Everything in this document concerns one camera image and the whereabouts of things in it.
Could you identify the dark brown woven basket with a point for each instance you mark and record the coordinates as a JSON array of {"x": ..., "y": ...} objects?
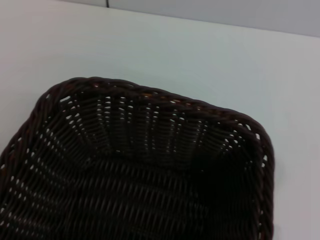
[{"x": 140, "y": 180}]

